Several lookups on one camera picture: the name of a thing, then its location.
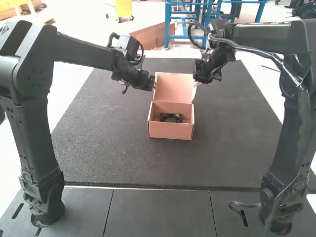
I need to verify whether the yellow tool cart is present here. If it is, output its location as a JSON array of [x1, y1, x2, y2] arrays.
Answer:
[[103, 0, 134, 23]]

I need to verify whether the dark base panel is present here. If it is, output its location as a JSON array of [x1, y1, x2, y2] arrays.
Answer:
[[103, 189, 218, 237], [0, 186, 114, 237], [209, 191, 316, 237]]

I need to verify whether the black square fan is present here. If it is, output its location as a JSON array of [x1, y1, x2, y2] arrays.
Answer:
[[159, 113, 183, 123]]

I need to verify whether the blue-legged workbench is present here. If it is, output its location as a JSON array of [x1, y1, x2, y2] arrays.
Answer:
[[164, 0, 218, 50], [217, 0, 269, 25]]

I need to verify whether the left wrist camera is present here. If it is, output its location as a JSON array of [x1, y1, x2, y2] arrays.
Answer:
[[108, 32, 145, 66]]

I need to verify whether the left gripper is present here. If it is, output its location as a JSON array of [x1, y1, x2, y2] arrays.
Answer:
[[125, 69, 157, 92]]

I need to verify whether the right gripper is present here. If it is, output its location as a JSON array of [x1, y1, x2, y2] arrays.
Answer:
[[193, 58, 223, 85]]

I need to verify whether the brown cardboard sheet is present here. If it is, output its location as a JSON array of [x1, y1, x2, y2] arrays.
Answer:
[[129, 21, 176, 50]]

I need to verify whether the yellow board on wooden stand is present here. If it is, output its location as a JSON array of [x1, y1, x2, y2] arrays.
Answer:
[[0, 0, 38, 22]]

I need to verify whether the cardboard box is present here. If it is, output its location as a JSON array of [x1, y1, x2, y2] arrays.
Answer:
[[147, 72, 198, 141]]

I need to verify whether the black mat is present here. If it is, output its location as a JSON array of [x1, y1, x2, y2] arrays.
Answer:
[[50, 58, 283, 191]]

